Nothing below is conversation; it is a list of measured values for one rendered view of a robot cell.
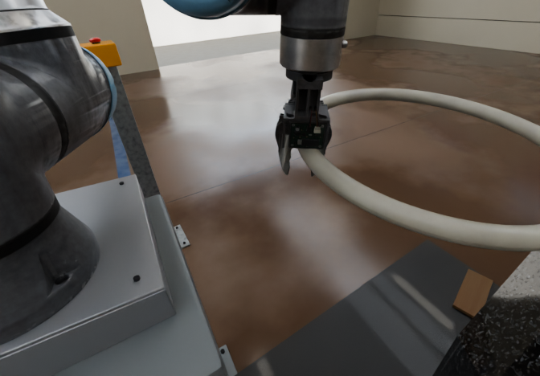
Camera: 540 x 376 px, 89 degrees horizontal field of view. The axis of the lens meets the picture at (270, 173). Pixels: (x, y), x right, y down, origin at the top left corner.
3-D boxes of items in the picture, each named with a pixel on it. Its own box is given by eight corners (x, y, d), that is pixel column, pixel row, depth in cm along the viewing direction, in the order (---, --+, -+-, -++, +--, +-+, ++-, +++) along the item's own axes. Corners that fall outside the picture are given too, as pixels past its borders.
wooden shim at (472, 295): (467, 270, 136) (468, 268, 135) (492, 282, 130) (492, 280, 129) (452, 306, 122) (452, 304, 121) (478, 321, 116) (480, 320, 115)
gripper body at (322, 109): (280, 151, 45) (282, 76, 38) (282, 127, 52) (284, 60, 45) (327, 153, 45) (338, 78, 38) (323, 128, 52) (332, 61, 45)
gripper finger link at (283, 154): (271, 185, 52) (281, 144, 46) (273, 167, 57) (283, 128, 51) (287, 189, 52) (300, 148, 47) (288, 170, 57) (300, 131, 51)
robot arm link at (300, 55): (281, 27, 43) (344, 28, 43) (280, 60, 46) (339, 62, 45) (278, 38, 36) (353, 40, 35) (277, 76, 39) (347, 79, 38)
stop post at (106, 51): (180, 225, 176) (120, 36, 116) (190, 245, 161) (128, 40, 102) (147, 239, 167) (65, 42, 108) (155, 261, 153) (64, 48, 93)
